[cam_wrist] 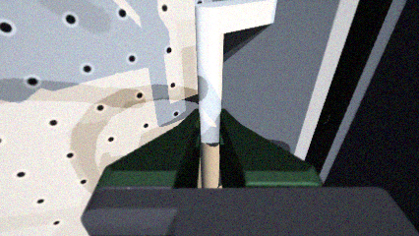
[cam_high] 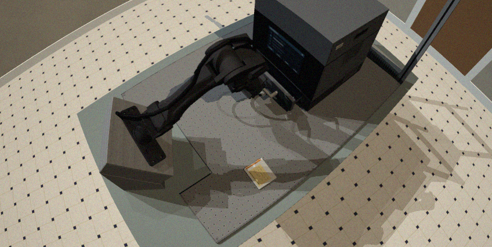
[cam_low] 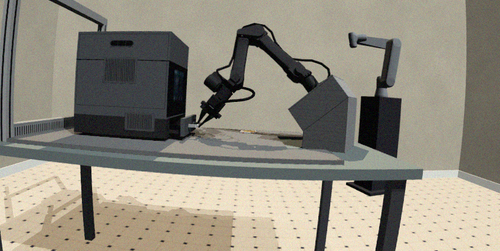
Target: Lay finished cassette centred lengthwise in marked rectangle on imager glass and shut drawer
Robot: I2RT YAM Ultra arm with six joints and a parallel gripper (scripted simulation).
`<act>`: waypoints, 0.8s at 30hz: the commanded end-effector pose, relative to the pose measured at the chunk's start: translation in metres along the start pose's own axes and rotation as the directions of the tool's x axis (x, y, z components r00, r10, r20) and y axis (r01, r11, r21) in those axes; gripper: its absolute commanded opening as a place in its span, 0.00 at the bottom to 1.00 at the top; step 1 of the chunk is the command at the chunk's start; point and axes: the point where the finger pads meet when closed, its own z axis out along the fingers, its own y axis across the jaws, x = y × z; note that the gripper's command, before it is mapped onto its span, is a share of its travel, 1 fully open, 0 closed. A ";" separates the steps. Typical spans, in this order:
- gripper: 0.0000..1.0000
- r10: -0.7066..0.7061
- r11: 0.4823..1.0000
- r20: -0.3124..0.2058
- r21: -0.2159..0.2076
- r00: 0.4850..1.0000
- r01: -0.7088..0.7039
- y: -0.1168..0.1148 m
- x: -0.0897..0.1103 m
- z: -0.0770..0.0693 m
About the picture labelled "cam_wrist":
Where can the dark grey box-shaped imager with drawer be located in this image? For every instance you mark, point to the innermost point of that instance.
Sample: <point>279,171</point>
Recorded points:
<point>272,65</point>

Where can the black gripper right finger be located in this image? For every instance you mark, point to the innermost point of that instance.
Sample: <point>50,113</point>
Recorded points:
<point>248,160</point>

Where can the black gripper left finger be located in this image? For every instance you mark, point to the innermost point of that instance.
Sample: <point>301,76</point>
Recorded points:
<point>172,158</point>

